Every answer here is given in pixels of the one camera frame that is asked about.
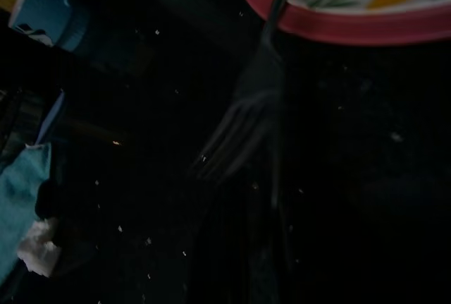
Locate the teal cloth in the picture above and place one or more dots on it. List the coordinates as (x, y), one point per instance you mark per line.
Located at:
(17, 191)

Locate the blue ceramic mug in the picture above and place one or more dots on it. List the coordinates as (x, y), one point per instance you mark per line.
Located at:
(42, 7)

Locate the silver metal fork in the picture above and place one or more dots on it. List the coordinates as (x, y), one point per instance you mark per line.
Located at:
(262, 71)

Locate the floral plate with pink rim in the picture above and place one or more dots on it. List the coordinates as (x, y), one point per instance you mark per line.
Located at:
(352, 27)

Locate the white crumpled tissue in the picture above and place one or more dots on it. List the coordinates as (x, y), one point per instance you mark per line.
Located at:
(38, 247)

